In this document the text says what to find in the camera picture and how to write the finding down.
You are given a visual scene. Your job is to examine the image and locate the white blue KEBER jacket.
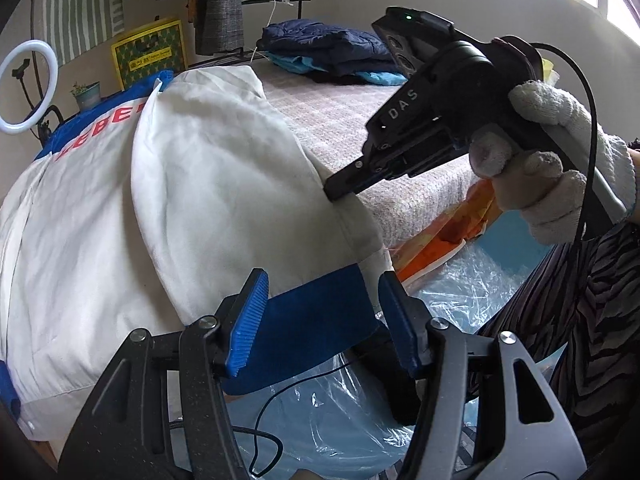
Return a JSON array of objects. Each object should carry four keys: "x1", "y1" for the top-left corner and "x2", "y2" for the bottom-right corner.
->
[{"x1": 1, "y1": 66, "x2": 390, "y2": 441}]

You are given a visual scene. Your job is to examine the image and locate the right white gloved hand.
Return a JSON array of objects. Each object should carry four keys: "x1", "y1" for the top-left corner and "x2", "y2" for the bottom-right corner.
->
[{"x1": 469, "y1": 80, "x2": 639, "y2": 245}]

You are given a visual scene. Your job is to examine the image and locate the folded navy puffer jacket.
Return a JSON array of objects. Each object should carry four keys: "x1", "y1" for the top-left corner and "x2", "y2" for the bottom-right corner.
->
[{"x1": 256, "y1": 18, "x2": 402, "y2": 75}]

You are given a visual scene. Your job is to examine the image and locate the clear plastic bag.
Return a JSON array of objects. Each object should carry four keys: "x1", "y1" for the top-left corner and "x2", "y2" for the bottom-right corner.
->
[{"x1": 219, "y1": 209, "x2": 566, "y2": 480}]

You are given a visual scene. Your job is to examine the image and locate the folded light blue garment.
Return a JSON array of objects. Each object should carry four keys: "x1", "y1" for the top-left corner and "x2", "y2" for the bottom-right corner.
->
[{"x1": 267, "y1": 54, "x2": 407, "y2": 87}]

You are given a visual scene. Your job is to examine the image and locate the grey plaid coat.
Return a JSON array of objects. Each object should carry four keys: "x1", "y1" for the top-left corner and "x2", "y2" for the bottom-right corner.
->
[{"x1": 195, "y1": 0, "x2": 244, "y2": 56}]

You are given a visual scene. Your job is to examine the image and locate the small potted plant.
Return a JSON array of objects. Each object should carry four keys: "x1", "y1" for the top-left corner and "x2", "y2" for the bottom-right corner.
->
[{"x1": 70, "y1": 81, "x2": 102, "y2": 112}]

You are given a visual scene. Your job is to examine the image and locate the yellow green crate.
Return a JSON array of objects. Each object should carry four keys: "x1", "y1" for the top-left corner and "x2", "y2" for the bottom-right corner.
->
[{"x1": 111, "y1": 18, "x2": 188, "y2": 90}]

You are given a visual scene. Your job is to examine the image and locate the green striped white cloth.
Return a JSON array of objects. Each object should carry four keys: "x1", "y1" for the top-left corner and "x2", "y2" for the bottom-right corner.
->
[{"x1": 42, "y1": 0, "x2": 125, "y2": 66}]

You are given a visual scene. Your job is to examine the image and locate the white ring light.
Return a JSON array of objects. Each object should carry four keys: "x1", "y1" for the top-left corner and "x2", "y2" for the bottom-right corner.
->
[{"x1": 0, "y1": 39, "x2": 60, "y2": 136}]

